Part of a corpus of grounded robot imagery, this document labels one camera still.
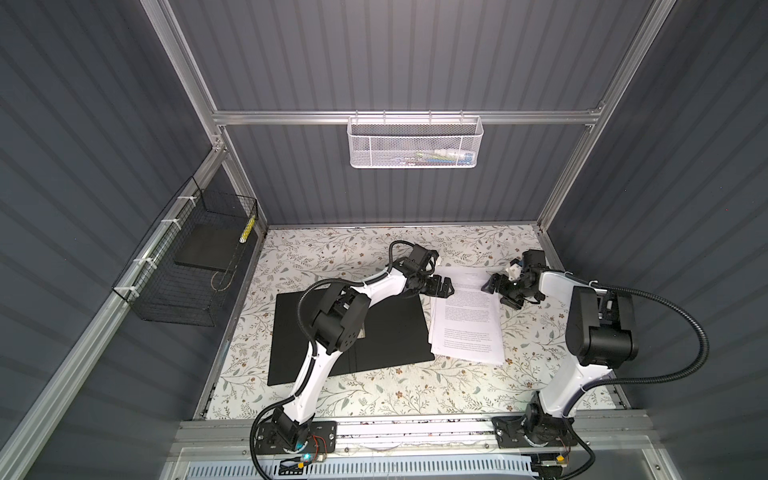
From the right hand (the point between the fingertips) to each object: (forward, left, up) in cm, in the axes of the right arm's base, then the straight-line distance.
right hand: (496, 294), depth 98 cm
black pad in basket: (-2, +81, +29) cm, 86 cm away
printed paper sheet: (-10, +10, -2) cm, 14 cm away
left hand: (+1, +17, +1) cm, 17 cm away
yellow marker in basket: (+5, +74, +28) cm, 79 cm away
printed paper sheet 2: (+10, +9, -2) cm, 13 cm away
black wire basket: (-10, +85, +29) cm, 90 cm away
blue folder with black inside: (-14, +33, -1) cm, 36 cm away
